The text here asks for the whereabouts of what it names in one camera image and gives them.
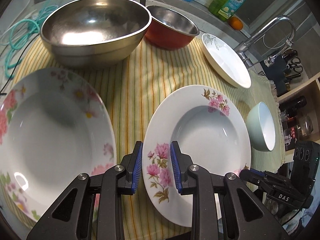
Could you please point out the yellow striped cloth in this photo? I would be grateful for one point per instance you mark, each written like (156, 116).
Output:
(134, 88)

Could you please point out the wooden shelf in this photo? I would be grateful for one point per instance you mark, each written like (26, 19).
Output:
(299, 112)

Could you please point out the large floral plate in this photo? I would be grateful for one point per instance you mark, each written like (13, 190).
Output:
(54, 126)

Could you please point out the floral plate pink flowers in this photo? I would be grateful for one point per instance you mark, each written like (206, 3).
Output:
(209, 128)

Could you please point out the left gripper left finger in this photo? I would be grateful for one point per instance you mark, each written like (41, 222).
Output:
(71, 214)

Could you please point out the orange fruit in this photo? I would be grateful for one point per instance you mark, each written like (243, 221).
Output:
(235, 23)

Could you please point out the pale green ceramic bowl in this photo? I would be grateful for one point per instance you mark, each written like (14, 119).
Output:
(261, 129)

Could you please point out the black scissors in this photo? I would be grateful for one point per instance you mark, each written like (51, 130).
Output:
(295, 65)

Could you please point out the white plate grey leaf pattern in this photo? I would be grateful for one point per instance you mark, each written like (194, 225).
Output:
(225, 61)

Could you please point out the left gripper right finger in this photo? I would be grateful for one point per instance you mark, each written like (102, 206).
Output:
(222, 199)

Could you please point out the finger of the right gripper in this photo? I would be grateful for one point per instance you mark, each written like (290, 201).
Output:
(266, 181)

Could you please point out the red steel bowl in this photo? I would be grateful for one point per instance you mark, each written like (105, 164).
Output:
(170, 29)

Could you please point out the large stainless steel bowl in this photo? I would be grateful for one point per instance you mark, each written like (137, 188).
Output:
(94, 33)

